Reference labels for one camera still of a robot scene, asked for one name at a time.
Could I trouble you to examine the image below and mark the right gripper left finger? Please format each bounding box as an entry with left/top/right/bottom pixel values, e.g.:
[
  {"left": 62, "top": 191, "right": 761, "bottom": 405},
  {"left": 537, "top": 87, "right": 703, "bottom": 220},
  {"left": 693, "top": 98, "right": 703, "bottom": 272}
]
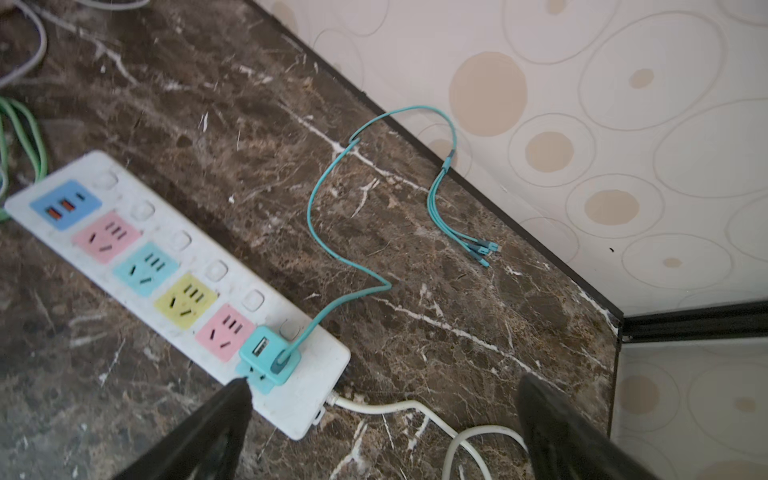
[{"left": 115, "top": 378, "right": 252, "bottom": 479}]

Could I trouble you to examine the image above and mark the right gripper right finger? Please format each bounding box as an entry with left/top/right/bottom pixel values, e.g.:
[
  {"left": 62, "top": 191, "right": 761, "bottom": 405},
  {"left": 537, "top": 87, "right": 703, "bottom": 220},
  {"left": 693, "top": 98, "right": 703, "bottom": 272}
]
[{"left": 516, "top": 374, "right": 655, "bottom": 480}]

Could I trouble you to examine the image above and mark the teal charger with teal cable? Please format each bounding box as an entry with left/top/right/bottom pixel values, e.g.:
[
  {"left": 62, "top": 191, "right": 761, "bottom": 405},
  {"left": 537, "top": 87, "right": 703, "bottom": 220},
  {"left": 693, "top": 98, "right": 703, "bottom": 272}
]
[{"left": 235, "top": 326, "right": 301, "bottom": 395}]

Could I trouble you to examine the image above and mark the white multicolour power strip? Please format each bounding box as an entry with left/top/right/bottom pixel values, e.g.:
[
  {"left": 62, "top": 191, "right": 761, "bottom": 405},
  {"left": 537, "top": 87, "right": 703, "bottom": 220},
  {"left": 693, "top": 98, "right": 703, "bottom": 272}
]
[{"left": 5, "top": 151, "right": 350, "bottom": 440}]

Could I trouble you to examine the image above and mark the teal multi-head cable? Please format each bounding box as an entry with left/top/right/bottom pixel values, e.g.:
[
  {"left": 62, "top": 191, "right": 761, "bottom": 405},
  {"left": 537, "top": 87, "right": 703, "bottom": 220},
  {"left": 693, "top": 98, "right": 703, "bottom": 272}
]
[{"left": 275, "top": 105, "right": 503, "bottom": 367}]

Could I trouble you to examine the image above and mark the light green cable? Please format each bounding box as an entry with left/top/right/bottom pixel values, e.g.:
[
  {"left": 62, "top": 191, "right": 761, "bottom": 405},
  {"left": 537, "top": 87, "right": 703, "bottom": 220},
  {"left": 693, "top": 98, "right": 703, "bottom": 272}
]
[{"left": 0, "top": 95, "right": 49, "bottom": 223}]

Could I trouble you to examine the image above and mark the white power cords bundle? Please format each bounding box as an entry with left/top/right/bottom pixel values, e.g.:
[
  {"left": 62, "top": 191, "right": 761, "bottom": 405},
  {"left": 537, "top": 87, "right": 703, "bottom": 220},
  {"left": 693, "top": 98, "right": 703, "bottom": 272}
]
[{"left": 326, "top": 392, "right": 532, "bottom": 480}]

